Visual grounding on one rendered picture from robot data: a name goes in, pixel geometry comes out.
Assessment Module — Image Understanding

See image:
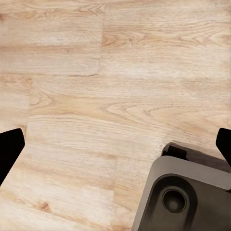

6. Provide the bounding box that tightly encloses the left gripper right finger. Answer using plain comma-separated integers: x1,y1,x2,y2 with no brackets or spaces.
216,128,231,166

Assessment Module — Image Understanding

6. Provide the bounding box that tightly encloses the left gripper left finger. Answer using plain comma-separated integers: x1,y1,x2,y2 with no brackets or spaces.
0,128,25,186

